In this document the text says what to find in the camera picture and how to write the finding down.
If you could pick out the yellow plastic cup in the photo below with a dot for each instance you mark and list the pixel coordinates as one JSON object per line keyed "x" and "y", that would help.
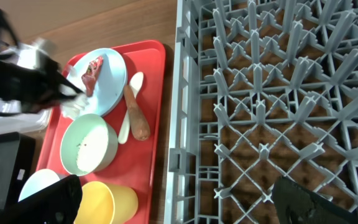
{"x": 106, "y": 204}

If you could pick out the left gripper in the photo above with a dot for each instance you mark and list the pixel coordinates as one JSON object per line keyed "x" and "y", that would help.
{"x": 36, "y": 89}

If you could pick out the light blue bowl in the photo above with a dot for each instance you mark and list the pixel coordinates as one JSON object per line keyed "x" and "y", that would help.
{"x": 38, "y": 181}

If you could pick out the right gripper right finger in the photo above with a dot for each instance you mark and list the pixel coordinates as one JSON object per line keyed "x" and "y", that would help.
{"x": 297, "y": 205}

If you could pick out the white tissue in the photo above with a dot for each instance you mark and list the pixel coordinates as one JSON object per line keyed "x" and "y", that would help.
{"x": 73, "y": 108}

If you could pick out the light blue plate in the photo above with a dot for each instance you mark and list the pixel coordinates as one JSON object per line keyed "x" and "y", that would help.
{"x": 108, "y": 89}

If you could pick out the orange carrot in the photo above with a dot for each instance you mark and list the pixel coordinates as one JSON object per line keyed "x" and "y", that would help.
{"x": 138, "y": 123}

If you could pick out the clear plastic bin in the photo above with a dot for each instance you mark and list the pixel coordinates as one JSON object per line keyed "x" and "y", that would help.
{"x": 22, "y": 123}

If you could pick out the grey dishwasher rack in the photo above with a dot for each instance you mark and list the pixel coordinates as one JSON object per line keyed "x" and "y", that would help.
{"x": 262, "y": 90}

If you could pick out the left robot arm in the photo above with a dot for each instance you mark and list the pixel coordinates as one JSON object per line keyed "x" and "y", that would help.
{"x": 13, "y": 51}

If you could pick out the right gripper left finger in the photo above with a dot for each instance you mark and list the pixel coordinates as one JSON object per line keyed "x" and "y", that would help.
{"x": 58, "y": 203}

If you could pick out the black tray bin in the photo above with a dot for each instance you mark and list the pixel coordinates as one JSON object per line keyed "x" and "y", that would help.
{"x": 16, "y": 155}

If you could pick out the green bowl with rice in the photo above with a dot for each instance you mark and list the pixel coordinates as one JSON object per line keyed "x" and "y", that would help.
{"x": 89, "y": 145}

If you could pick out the red serving tray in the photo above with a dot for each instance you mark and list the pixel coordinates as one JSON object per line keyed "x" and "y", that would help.
{"x": 134, "y": 163}

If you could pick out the red snack wrapper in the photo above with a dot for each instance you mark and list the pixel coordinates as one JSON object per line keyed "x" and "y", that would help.
{"x": 90, "y": 77}

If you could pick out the white plastic spoon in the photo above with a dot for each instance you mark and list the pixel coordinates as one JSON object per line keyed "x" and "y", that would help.
{"x": 135, "y": 84}

